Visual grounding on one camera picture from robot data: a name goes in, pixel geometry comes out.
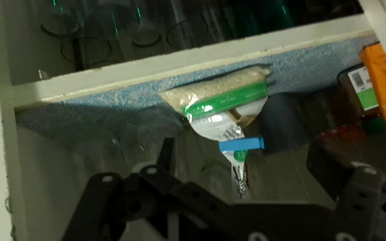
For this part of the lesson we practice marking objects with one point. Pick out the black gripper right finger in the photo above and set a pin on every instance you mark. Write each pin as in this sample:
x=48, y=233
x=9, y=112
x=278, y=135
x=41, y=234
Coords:
x=359, y=201

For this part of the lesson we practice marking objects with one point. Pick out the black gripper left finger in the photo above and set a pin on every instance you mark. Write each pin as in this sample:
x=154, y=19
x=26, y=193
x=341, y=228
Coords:
x=107, y=201

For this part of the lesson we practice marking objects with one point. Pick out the blue bag clip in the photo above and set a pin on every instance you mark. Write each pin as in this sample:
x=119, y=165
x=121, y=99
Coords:
x=242, y=143

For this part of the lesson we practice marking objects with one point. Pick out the white plastic food packet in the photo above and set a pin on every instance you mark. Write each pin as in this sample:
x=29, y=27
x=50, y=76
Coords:
x=215, y=102

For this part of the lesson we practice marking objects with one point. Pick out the blue shelf liner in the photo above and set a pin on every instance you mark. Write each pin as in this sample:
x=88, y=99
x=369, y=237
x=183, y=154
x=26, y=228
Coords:
x=127, y=95

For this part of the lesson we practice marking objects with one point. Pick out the white shelf board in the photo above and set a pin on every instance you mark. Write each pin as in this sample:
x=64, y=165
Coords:
x=158, y=62

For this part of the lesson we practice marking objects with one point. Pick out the dark bottle white label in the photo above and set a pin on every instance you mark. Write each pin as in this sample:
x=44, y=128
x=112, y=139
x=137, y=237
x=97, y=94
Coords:
x=359, y=94

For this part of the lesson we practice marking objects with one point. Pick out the clear drinking glass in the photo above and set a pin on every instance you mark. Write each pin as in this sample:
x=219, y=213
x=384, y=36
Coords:
x=58, y=27
x=87, y=51
x=184, y=35
x=148, y=37

